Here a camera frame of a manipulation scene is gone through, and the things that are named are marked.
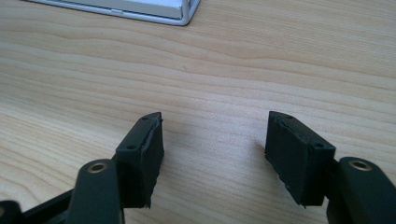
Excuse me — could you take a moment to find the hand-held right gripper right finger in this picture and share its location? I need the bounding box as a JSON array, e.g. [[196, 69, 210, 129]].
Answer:
[[264, 110, 337, 207]]

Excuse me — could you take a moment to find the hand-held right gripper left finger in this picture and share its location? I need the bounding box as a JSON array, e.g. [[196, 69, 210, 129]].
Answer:
[[112, 111, 165, 209]]

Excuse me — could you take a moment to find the white flat box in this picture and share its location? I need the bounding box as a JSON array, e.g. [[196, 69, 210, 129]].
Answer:
[[22, 0, 202, 27]]

